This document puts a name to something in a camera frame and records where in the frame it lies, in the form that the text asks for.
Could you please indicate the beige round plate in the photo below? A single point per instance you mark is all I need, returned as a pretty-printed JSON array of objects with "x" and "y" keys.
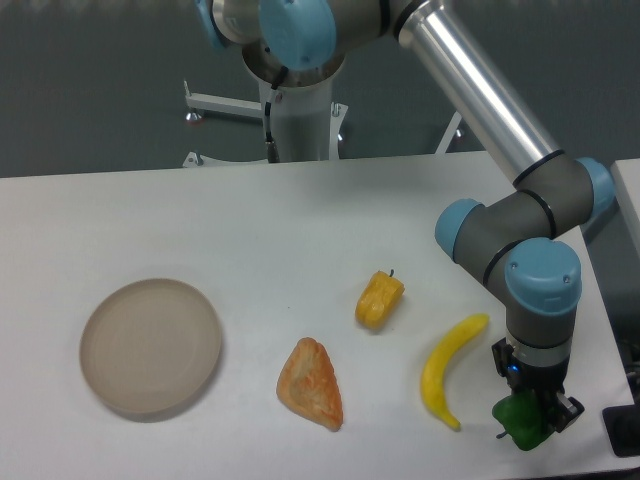
[{"x": 150, "y": 348}]

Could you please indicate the yellow toy bell pepper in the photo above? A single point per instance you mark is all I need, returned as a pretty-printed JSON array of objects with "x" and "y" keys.
[{"x": 378, "y": 300}]

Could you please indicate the yellow toy banana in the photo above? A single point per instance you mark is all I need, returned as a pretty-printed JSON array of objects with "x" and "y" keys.
[{"x": 432, "y": 379}]

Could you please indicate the black device at right edge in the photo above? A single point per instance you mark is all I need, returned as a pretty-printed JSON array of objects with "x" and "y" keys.
[{"x": 622, "y": 426}]

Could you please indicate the orange toy pastry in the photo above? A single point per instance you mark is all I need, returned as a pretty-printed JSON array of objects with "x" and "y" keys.
[{"x": 307, "y": 385}]

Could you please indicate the green toy bell pepper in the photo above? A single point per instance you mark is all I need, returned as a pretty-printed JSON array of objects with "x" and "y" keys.
[{"x": 522, "y": 418}]

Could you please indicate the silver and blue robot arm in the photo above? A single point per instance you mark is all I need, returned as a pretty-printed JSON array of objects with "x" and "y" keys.
[{"x": 511, "y": 247}]

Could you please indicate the white side table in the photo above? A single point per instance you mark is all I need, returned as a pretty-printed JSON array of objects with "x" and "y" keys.
[{"x": 626, "y": 175}]

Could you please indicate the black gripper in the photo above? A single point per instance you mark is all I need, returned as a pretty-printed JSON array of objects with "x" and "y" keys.
[{"x": 542, "y": 371}]

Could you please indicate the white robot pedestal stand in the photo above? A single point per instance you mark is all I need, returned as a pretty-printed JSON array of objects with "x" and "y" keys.
[{"x": 377, "y": 102}]

